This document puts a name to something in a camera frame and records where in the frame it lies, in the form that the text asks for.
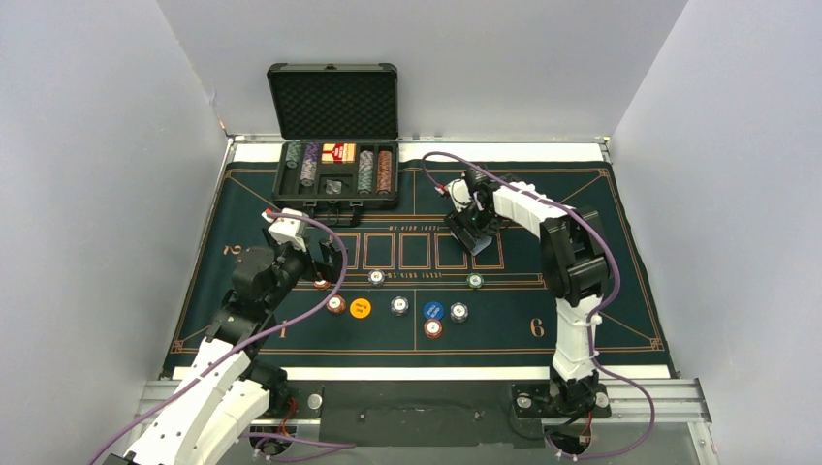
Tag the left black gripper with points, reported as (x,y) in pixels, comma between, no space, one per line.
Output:
(329,269)

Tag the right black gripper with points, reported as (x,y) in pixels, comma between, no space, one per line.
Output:
(463,232)

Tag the green poker chip stack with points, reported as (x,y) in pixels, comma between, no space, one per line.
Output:
(475,280)

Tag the yellow big blind button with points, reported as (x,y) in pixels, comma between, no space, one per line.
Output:
(360,308)

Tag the blue small blind button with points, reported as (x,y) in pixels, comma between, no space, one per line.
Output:
(434,310)

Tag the blue playing card deck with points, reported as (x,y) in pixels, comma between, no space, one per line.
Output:
(480,244)

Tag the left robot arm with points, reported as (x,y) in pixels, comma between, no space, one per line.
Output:
(229,353)

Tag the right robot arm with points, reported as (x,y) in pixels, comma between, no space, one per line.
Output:
(574,266)

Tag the clear bag in case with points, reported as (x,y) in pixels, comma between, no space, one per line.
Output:
(333,187)

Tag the green poker table mat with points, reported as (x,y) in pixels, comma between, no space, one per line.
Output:
(512,319)

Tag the purple chip row in case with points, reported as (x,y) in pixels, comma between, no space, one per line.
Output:
(309,164)

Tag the orange chip row in case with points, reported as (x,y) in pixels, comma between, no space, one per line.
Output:
(385,172)

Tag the blue chip row in case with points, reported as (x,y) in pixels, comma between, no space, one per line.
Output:
(365,172)

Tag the red playing card box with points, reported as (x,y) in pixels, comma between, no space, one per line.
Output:
(338,153)

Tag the green chip row in case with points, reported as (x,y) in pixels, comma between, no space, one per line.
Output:
(293,155)

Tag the black poker chip case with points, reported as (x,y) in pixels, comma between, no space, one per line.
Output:
(328,103)

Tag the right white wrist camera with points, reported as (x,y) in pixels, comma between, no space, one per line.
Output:
(457,192)

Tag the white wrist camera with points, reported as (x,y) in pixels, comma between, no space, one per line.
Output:
(457,192)
(288,227)

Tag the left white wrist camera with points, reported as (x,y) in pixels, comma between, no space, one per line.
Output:
(288,227)

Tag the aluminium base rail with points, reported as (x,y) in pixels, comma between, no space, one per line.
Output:
(655,421)

